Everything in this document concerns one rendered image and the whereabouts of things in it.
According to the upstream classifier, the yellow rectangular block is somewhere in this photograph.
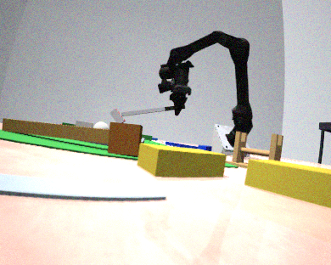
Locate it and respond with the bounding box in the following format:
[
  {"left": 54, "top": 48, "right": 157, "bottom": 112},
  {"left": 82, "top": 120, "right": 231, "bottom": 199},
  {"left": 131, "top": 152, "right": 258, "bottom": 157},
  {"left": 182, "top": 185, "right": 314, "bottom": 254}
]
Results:
[
  {"left": 137, "top": 144, "right": 227, "bottom": 178},
  {"left": 244, "top": 159, "right": 331, "bottom": 209}
]

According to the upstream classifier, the green putting mat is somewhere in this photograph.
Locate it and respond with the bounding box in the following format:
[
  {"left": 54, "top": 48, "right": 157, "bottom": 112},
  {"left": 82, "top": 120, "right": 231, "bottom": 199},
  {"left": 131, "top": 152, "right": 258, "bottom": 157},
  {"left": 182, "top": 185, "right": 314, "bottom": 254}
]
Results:
[{"left": 0, "top": 129, "right": 138, "bottom": 161}]

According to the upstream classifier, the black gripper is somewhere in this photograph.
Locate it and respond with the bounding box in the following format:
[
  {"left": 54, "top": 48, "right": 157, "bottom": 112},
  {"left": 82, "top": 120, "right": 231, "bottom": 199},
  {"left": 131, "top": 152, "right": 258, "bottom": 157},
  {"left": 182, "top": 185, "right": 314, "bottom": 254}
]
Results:
[{"left": 169, "top": 75, "right": 192, "bottom": 116}]

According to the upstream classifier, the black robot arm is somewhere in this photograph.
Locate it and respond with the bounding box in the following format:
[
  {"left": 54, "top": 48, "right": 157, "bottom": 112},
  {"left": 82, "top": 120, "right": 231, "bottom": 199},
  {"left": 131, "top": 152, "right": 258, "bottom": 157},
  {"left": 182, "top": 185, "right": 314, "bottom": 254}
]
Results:
[{"left": 158, "top": 31, "right": 253, "bottom": 147}]

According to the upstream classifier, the white golf ball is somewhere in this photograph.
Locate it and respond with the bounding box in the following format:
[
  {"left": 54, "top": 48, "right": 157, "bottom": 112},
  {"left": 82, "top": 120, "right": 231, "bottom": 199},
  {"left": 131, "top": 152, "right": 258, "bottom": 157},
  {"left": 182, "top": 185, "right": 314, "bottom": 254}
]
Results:
[{"left": 93, "top": 122, "right": 109, "bottom": 130}]

